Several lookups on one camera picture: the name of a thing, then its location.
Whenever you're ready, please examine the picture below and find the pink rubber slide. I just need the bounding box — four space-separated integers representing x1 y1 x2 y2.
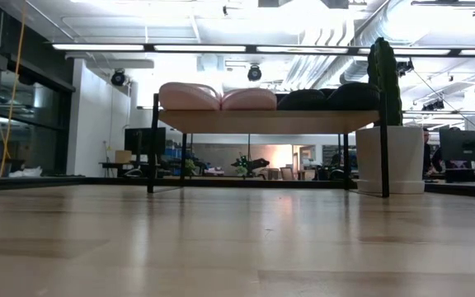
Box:
219 87 279 111
158 81 223 111

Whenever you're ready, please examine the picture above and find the black rubber slide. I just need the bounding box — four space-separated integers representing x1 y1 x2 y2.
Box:
277 88 328 111
324 82 382 111

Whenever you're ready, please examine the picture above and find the round black ceiling device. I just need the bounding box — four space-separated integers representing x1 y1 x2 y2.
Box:
110 68 128 87
247 64 263 83

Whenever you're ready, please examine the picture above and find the black computer monitor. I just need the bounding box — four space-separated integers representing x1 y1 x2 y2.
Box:
439 129 475 170
124 126 167 157

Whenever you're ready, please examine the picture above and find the green cactus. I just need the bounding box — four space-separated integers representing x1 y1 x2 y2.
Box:
367 36 403 127

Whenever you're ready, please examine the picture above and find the white plant pot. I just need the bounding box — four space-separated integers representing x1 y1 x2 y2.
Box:
355 125 426 195

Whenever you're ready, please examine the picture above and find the ceiling light bar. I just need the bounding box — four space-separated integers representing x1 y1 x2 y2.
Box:
51 42 475 59

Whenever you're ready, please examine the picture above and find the person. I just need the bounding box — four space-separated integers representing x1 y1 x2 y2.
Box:
421 127 444 177

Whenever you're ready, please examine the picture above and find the white cloth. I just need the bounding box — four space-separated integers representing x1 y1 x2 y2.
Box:
8 165 44 178

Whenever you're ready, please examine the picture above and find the wooden shelf black frame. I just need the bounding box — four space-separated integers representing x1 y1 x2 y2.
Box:
146 92 390 199

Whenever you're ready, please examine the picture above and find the yellow cable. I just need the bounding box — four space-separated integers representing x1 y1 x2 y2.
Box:
0 0 28 177

